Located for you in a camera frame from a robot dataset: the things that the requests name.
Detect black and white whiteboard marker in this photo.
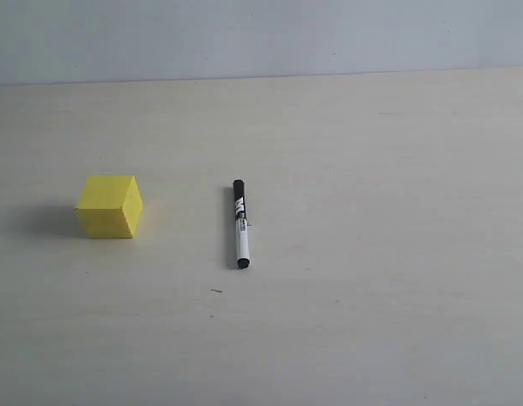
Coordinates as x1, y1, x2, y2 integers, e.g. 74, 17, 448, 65
233, 179, 250, 269

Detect yellow foam cube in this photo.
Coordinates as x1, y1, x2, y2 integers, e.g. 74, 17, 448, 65
75, 174, 144, 239

